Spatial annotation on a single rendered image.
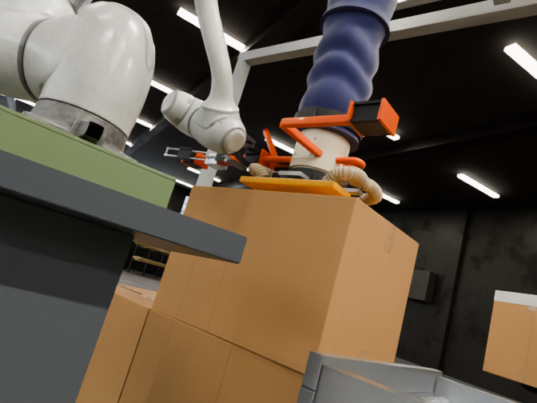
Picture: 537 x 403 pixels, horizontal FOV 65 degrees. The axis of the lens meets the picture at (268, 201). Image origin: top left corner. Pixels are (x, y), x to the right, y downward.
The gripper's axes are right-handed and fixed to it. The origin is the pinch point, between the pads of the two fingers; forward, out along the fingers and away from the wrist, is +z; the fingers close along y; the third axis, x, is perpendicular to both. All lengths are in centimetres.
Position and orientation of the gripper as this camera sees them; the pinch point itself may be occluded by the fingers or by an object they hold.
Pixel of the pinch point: (256, 161)
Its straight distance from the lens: 150.2
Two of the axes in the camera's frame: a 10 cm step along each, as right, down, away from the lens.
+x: 7.6, 0.8, -6.4
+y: -2.8, 9.4, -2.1
